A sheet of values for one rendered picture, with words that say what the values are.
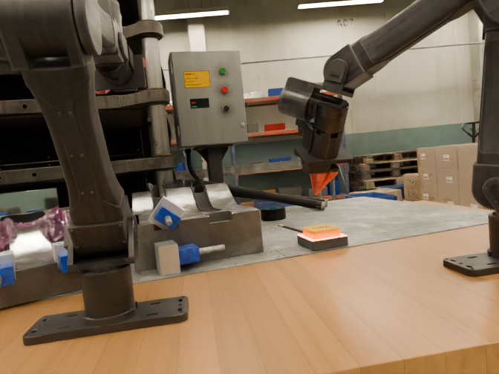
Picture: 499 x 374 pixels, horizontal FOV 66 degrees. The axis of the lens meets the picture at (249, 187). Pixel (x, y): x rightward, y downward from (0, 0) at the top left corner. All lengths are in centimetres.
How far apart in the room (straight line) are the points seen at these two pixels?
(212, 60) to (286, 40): 625
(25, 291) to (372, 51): 69
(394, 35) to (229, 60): 111
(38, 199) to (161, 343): 119
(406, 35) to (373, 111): 739
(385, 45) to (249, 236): 43
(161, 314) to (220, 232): 30
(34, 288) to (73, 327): 20
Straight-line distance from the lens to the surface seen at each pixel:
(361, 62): 71
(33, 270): 73
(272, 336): 46
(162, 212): 74
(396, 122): 824
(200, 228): 78
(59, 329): 57
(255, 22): 798
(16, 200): 163
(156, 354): 46
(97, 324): 54
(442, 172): 508
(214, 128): 167
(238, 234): 80
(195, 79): 169
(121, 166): 158
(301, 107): 73
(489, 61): 69
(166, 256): 73
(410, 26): 71
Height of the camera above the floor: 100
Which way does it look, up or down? 4 degrees down
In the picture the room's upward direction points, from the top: 6 degrees counter-clockwise
